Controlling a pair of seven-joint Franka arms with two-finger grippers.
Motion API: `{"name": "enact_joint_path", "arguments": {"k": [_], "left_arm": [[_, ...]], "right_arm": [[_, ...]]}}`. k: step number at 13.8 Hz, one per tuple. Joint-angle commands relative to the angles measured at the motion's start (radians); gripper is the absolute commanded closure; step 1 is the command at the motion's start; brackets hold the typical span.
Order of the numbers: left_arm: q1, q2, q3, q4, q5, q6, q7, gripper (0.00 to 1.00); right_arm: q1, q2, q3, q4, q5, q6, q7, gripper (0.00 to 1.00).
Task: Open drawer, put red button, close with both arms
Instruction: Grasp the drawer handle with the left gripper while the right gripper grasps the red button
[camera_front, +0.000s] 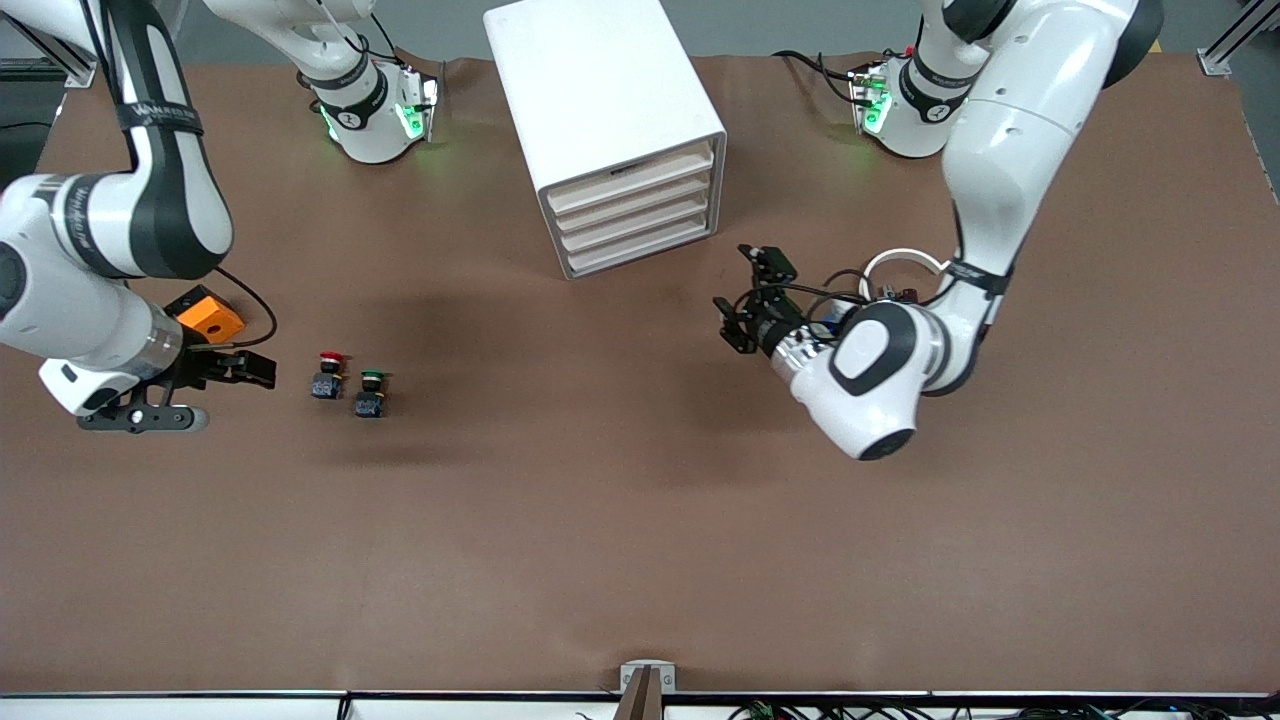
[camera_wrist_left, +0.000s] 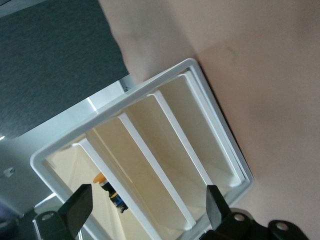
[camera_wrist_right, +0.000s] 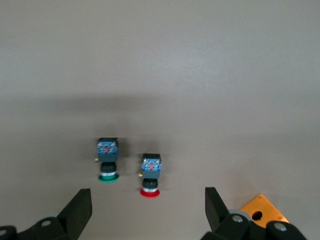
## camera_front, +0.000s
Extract aluminium frame profile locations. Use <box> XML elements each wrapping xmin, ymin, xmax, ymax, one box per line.
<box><xmin>1197</xmin><ymin>0</ymin><xmax>1280</xmax><ymax>78</ymax></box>
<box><xmin>0</xmin><ymin>0</ymin><xmax>101</xmax><ymax>89</ymax></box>

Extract black left arm base cable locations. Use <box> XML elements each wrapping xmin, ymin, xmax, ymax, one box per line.
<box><xmin>772</xmin><ymin>48</ymin><xmax>871</xmax><ymax>106</ymax></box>

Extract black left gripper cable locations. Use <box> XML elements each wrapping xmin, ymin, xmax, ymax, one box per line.
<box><xmin>800</xmin><ymin>266</ymin><xmax>873</xmax><ymax>331</ymax></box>

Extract red push button switch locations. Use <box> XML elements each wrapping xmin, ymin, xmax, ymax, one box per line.
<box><xmin>310</xmin><ymin>350</ymin><xmax>349</xmax><ymax>401</ymax></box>

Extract green push button switch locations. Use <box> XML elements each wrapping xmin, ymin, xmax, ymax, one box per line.
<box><xmin>353</xmin><ymin>368</ymin><xmax>392</xmax><ymax>420</ymax></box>

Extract white drawer cabinet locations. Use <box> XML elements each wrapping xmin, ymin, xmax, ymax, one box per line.
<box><xmin>483</xmin><ymin>0</ymin><xmax>729</xmax><ymax>281</ymax></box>

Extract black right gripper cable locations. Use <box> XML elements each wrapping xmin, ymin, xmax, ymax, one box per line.
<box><xmin>205</xmin><ymin>264</ymin><xmax>280</xmax><ymax>351</ymax></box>

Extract cream plastic drawer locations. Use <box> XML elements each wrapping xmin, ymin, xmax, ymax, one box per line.
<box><xmin>558</xmin><ymin>190</ymin><xmax>717</xmax><ymax>254</ymax></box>
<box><xmin>552</xmin><ymin>170</ymin><xmax>716</xmax><ymax>234</ymax></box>
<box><xmin>565</xmin><ymin>209</ymin><xmax>718</xmax><ymax>276</ymax></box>
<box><xmin>548</xmin><ymin>145</ymin><xmax>715</xmax><ymax>214</ymax></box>

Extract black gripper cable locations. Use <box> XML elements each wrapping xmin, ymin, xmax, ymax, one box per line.
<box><xmin>800</xmin><ymin>266</ymin><xmax>873</xmax><ymax>331</ymax></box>
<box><xmin>205</xmin><ymin>264</ymin><xmax>280</xmax><ymax>351</ymax></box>

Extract white table edge rail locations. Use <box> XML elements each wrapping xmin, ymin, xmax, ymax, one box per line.
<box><xmin>0</xmin><ymin>690</ymin><xmax>1280</xmax><ymax>720</ymax></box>

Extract orange and black button box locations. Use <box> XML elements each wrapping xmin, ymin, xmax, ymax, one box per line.
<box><xmin>164</xmin><ymin>284</ymin><xmax>247</xmax><ymax>347</ymax></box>

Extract metal bracket with post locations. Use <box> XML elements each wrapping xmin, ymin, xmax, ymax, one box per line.
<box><xmin>618</xmin><ymin>660</ymin><xmax>678</xmax><ymax>720</ymax></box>

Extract white curved plastic ring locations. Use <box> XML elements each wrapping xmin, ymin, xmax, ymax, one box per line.
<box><xmin>860</xmin><ymin>247</ymin><xmax>953</xmax><ymax>301</ymax></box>

